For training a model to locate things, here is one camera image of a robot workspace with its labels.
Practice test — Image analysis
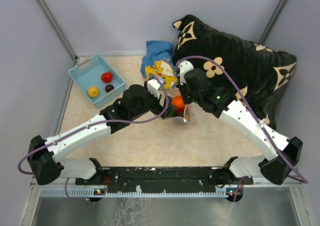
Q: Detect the right metal corner post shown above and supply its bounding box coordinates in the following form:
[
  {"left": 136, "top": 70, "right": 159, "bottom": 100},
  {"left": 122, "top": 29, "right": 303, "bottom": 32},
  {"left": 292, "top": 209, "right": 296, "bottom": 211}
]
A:
[{"left": 258, "top": 0, "right": 289, "bottom": 44}]

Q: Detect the blue yellow pikachu cloth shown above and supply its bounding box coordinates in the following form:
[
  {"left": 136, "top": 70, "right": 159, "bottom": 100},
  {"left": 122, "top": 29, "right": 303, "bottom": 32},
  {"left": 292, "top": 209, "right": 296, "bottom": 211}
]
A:
[{"left": 140, "top": 41, "right": 178, "bottom": 90}]

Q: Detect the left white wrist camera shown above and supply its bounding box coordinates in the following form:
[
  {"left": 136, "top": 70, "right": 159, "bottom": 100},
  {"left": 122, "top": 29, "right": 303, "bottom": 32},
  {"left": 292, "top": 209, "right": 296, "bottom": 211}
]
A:
[{"left": 146, "top": 77, "right": 166, "bottom": 99}]

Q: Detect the dark purple toy fruit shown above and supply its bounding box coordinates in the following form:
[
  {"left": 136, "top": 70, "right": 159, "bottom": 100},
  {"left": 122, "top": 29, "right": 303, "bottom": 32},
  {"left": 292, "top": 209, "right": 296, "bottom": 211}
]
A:
[{"left": 104, "top": 84, "right": 114, "bottom": 93}]

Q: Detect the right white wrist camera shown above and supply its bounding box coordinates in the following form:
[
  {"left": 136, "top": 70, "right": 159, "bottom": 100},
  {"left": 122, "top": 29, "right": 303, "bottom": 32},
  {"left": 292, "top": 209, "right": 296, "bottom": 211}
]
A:
[{"left": 174, "top": 60, "right": 194, "bottom": 85}]

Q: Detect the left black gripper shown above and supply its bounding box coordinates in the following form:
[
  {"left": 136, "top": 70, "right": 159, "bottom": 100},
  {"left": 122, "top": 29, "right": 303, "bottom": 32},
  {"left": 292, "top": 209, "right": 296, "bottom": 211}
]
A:
[{"left": 130, "top": 81, "right": 175, "bottom": 119}]

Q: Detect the black floral pillow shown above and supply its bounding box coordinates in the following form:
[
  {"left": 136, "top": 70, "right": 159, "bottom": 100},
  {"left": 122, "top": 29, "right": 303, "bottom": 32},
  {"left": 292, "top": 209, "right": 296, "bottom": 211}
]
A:
[{"left": 172, "top": 15, "right": 297, "bottom": 129}]

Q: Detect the left metal corner post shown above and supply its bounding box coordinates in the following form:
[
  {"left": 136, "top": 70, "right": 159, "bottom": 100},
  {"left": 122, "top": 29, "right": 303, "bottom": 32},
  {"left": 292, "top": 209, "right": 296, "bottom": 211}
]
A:
[{"left": 36, "top": 0, "right": 78, "bottom": 62}]

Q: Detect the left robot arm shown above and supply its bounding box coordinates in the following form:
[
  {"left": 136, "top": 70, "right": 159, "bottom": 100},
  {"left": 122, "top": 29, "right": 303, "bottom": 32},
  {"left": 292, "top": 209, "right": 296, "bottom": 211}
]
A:
[{"left": 26, "top": 84, "right": 170, "bottom": 185}]

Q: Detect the orange toy fruit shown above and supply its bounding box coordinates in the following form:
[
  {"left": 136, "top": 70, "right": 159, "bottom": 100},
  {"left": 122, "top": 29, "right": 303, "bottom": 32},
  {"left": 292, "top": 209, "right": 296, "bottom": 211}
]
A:
[{"left": 171, "top": 95, "right": 185, "bottom": 110}]

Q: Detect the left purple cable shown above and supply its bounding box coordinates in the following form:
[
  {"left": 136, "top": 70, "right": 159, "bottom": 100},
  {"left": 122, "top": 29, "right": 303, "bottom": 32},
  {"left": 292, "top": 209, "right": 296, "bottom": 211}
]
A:
[{"left": 17, "top": 73, "right": 170, "bottom": 204}]

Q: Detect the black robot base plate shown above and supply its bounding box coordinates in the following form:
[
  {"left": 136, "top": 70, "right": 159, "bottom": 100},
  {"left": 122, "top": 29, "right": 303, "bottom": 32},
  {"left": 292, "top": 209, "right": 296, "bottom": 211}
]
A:
[{"left": 75, "top": 166, "right": 240, "bottom": 193}]

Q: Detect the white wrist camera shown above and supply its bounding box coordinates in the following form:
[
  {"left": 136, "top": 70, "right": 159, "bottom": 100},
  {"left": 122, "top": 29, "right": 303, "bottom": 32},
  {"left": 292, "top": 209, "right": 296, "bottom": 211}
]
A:
[
  {"left": 174, "top": 60, "right": 194, "bottom": 85},
  {"left": 146, "top": 77, "right": 166, "bottom": 99}
]

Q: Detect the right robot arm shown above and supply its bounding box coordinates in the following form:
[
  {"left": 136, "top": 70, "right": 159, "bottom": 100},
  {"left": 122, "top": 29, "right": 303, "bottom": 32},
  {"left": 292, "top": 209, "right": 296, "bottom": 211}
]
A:
[{"left": 178, "top": 66, "right": 303, "bottom": 185}]

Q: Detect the blue plastic basket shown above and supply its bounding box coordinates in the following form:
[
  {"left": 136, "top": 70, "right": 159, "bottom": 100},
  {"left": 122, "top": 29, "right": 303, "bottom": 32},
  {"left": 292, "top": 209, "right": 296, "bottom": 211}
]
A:
[{"left": 68, "top": 55, "right": 126, "bottom": 108}]

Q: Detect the metal corner post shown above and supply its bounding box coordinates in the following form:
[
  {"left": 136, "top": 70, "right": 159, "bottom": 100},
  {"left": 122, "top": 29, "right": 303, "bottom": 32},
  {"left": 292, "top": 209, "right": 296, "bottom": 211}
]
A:
[
  {"left": 36, "top": 0, "right": 78, "bottom": 62},
  {"left": 258, "top": 0, "right": 289, "bottom": 44}
]

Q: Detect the clear dotted zip top bag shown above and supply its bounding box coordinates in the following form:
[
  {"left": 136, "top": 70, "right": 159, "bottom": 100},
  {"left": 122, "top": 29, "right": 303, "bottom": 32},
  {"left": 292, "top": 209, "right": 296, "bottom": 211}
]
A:
[{"left": 160, "top": 89, "right": 196, "bottom": 126}]

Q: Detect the yellow toy lemon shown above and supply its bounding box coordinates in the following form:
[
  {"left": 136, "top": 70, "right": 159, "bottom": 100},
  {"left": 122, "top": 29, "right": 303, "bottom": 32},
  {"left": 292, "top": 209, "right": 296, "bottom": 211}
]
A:
[{"left": 87, "top": 86, "right": 100, "bottom": 98}]

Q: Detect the aluminium frame rail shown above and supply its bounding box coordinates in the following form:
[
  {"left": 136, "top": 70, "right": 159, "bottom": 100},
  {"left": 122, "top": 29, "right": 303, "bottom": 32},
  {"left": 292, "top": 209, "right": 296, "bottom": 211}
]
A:
[{"left": 29, "top": 167, "right": 303, "bottom": 199}]

